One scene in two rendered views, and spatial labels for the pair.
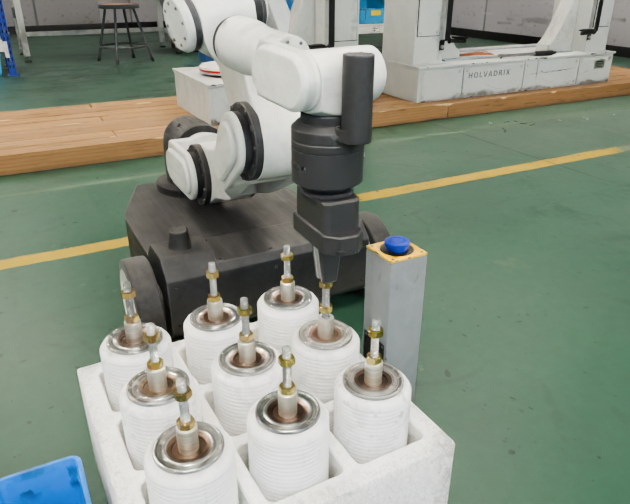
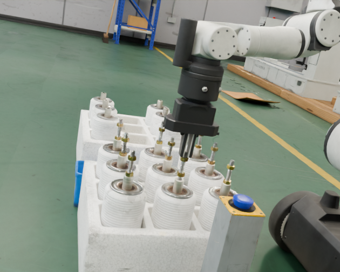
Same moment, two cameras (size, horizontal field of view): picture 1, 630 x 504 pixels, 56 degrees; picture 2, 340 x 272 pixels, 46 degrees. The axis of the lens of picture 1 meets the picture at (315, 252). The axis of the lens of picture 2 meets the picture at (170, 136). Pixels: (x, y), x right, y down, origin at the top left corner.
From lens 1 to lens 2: 1.20 m
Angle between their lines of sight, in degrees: 93
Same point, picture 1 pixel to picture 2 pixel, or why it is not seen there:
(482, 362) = not seen: outside the picture
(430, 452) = (89, 222)
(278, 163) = (333, 156)
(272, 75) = not seen: hidden behind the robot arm
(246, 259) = (328, 233)
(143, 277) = (294, 196)
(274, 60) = not seen: hidden behind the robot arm
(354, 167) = (182, 83)
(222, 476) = (101, 155)
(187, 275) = (301, 210)
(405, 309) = (213, 245)
